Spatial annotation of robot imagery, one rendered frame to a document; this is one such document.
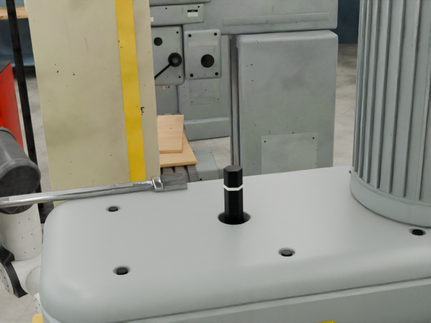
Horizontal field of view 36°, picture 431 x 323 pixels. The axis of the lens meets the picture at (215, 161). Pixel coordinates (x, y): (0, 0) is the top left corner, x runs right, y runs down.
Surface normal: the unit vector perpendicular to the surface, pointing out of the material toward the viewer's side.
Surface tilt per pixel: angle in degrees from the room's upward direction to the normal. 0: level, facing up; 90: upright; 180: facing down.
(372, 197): 90
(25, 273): 70
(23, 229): 106
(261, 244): 0
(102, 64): 90
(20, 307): 0
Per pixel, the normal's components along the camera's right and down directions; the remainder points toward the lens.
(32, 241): 0.58, 0.53
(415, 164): -0.51, 0.34
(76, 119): 0.20, 0.36
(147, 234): -0.03, -0.93
